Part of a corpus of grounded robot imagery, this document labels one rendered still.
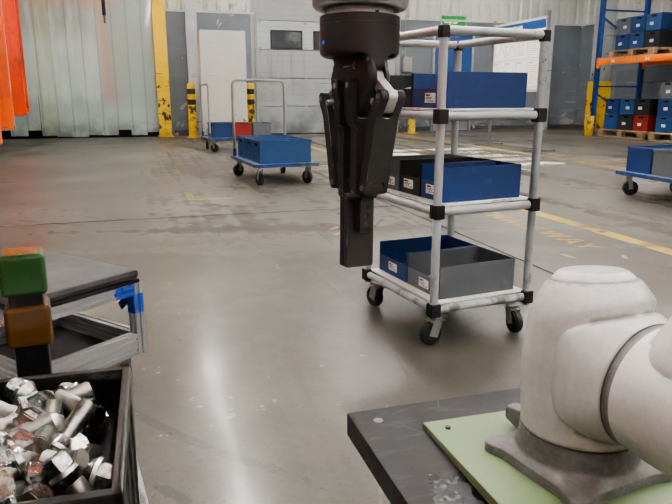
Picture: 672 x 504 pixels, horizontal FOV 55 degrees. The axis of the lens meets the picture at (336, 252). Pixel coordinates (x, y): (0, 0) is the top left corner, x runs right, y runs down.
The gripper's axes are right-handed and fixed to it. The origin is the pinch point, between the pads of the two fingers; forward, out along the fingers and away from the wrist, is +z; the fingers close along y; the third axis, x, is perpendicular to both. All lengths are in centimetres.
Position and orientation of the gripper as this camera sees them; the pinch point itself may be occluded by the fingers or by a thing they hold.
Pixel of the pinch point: (356, 230)
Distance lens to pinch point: 63.9
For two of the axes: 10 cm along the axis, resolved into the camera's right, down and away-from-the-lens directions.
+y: -4.5, -1.9, 8.7
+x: -8.9, 0.9, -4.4
